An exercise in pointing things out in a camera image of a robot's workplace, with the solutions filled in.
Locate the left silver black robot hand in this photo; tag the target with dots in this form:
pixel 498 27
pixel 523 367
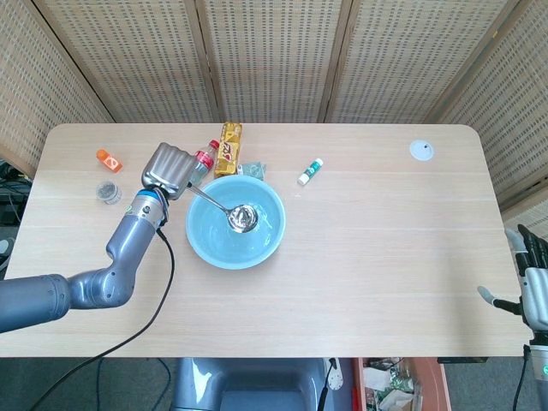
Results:
pixel 167 169

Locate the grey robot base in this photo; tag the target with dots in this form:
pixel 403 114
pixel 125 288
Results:
pixel 257 385

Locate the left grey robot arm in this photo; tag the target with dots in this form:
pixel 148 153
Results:
pixel 128 240

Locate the steel ladle black handle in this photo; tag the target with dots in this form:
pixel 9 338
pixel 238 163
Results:
pixel 244 218

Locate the red bin with scraps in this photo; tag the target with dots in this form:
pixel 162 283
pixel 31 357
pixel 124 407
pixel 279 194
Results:
pixel 398 385

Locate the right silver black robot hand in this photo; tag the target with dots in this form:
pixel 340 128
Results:
pixel 535 291

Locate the woven rattan folding screen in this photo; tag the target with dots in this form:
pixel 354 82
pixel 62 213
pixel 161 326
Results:
pixel 274 55

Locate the clear plastic bottle red label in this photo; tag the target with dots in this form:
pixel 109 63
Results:
pixel 204 159

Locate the green foil packet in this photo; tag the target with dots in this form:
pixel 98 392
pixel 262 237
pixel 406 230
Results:
pixel 253 170

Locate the light blue plastic basin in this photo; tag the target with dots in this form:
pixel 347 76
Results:
pixel 222 252

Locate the yellow snack box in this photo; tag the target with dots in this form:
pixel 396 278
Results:
pixel 229 150

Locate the white glue stick green label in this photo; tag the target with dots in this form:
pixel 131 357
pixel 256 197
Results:
pixel 310 171

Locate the small clear jar grey contents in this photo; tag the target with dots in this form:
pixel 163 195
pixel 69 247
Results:
pixel 108 192

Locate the small orange plastic bottle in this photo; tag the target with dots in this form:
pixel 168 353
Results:
pixel 110 162

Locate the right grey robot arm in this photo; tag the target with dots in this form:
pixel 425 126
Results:
pixel 540 355

